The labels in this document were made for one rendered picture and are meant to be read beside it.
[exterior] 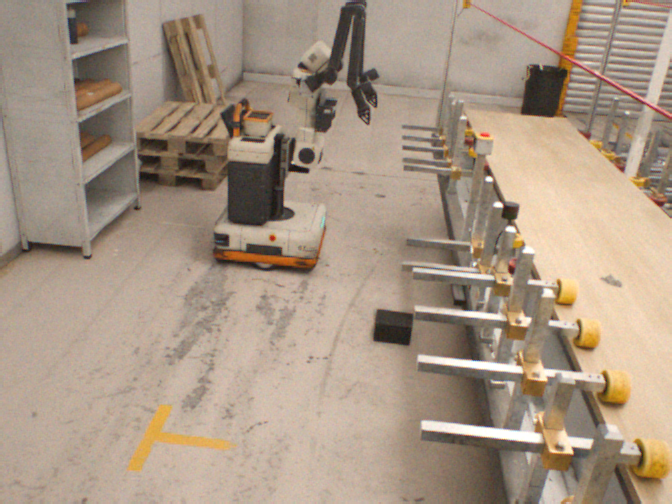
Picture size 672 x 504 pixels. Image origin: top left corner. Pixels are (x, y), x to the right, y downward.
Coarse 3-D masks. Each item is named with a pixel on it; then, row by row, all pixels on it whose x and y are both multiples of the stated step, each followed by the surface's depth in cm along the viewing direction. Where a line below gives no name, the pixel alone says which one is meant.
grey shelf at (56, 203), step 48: (0, 0) 330; (48, 0) 328; (96, 0) 411; (0, 48) 342; (48, 48) 339; (96, 48) 374; (0, 96) 354; (48, 96) 351; (48, 144) 364; (48, 192) 377; (96, 192) 462; (48, 240) 392
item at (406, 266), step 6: (402, 264) 227; (408, 264) 227; (414, 264) 227; (420, 264) 228; (426, 264) 228; (432, 264) 228; (402, 270) 228; (408, 270) 228; (450, 270) 226; (456, 270) 226; (462, 270) 226; (468, 270) 226; (474, 270) 227; (510, 276) 225
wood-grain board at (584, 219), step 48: (528, 144) 382; (576, 144) 392; (528, 192) 299; (576, 192) 305; (624, 192) 311; (528, 240) 245; (576, 240) 249; (624, 240) 253; (624, 288) 214; (624, 336) 185; (624, 432) 146; (624, 480) 135
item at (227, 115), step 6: (228, 108) 385; (234, 108) 396; (222, 114) 375; (228, 114) 381; (240, 114) 396; (228, 120) 378; (234, 120) 373; (240, 120) 401; (228, 126) 378; (234, 126) 373; (240, 126) 398; (228, 132) 380
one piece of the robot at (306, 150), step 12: (300, 72) 360; (312, 72) 361; (300, 96) 371; (300, 108) 375; (312, 108) 374; (300, 120) 379; (312, 120) 379; (300, 132) 378; (312, 132) 377; (300, 144) 381; (312, 144) 380; (300, 156) 384; (312, 156) 383; (312, 168) 387
